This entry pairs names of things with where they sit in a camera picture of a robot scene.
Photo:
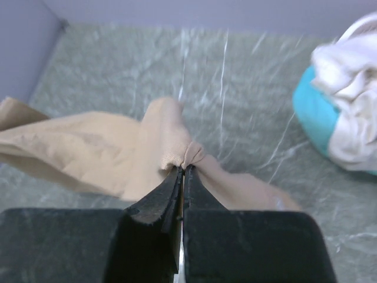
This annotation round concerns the white shirt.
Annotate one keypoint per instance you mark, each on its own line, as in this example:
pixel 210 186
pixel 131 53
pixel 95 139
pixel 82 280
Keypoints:
pixel 346 74

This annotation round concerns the beige polo shirt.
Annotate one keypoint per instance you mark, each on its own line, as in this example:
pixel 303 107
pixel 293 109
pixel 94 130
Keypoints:
pixel 115 155

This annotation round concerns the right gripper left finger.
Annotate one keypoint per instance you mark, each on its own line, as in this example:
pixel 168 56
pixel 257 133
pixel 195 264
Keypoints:
pixel 147 242

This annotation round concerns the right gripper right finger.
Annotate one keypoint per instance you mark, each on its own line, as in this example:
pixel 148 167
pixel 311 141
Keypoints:
pixel 222 245

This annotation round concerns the white laundry basket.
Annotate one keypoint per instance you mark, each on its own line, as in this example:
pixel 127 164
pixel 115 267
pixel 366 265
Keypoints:
pixel 364 25

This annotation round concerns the teal shirt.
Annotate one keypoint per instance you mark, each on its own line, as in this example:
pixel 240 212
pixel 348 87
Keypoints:
pixel 315 112

